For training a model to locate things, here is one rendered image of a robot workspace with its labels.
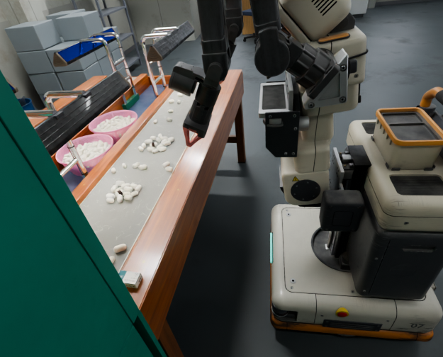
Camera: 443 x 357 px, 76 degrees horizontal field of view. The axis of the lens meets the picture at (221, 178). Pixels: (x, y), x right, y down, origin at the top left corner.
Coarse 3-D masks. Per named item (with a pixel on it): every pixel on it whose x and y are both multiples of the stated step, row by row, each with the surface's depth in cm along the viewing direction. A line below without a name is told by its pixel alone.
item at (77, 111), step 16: (112, 80) 107; (80, 96) 92; (96, 96) 97; (112, 96) 103; (64, 112) 85; (80, 112) 89; (96, 112) 95; (48, 128) 79; (64, 128) 83; (80, 128) 88; (48, 144) 77; (64, 144) 82
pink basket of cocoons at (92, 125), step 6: (108, 114) 167; (114, 114) 168; (120, 114) 168; (126, 114) 167; (132, 114) 165; (96, 120) 162; (102, 120) 165; (90, 126) 156; (96, 126) 162; (126, 126) 150; (96, 132) 148; (102, 132) 147; (108, 132) 147; (114, 132) 148; (120, 132) 150; (114, 138) 152
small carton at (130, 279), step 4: (120, 272) 76; (124, 272) 76; (128, 272) 76; (132, 272) 76; (136, 272) 76; (120, 276) 75; (124, 276) 75; (128, 276) 75; (132, 276) 75; (136, 276) 75; (140, 276) 76; (124, 280) 74; (128, 280) 74; (132, 280) 74; (136, 280) 74; (140, 280) 76; (128, 284) 73; (132, 284) 73; (136, 284) 73
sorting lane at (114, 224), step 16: (176, 96) 183; (192, 96) 180; (160, 112) 166; (176, 112) 164; (144, 128) 152; (160, 128) 150; (176, 128) 148; (176, 144) 135; (128, 160) 128; (144, 160) 127; (160, 160) 126; (176, 160) 124; (112, 176) 120; (128, 176) 118; (144, 176) 117; (160, 176) 116; (96, 192) 112; (144, 192) 109; (160, 192) 108; (96, 208) 105; (112, 208) 104; (128, 208) 103; (144, 208) 102; (96, 224) 98; (112, 224) 97; (128, 224) 96; (144, 224) 95; (112, 240) 91; (128, 240) 91
